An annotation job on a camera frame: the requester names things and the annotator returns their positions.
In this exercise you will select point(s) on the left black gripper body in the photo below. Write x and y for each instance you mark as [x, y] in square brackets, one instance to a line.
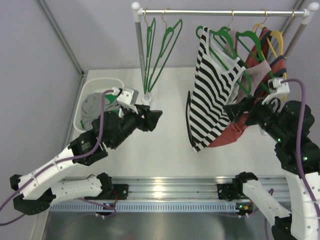
[145, 118]

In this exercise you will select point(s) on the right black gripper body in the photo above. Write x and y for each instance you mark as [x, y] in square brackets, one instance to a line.
[263, 114]

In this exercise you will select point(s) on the black white striped tank top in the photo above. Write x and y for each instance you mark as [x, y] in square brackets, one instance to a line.
[215, 76]

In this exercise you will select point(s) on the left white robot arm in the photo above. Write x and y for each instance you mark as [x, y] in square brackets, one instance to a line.
[45, 187]

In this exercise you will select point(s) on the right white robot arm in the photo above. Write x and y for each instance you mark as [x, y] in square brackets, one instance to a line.
[299, 159]

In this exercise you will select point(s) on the green hanger holding pink top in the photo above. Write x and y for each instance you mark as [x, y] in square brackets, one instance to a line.
[248, 43]

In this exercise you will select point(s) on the pink tank top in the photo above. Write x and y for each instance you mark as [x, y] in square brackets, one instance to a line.
[255, 69]

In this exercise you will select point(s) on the rust red tank top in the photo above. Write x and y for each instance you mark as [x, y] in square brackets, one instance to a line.
[232, 133]

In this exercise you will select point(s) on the yellow hanger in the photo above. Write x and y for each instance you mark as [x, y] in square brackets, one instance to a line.
[272, 47]

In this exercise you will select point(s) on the green cloth in basket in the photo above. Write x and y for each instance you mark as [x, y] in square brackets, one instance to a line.
[110, 104]

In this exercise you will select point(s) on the grey cloth in basket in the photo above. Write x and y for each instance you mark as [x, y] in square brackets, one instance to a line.
[90, 110]

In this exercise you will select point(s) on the white plastic laundry basket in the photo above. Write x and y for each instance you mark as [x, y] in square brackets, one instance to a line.
[95, 85]

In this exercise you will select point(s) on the metal clothes rack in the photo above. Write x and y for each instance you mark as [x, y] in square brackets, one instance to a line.
[305, 14]

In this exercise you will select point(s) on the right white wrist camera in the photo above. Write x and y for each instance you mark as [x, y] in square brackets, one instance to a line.
[278, 89]

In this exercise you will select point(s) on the aluminium mounting rail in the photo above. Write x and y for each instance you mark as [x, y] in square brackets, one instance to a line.
[172, 188]

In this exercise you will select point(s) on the slotted grey cable duct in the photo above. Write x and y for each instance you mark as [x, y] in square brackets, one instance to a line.
[154, 207]

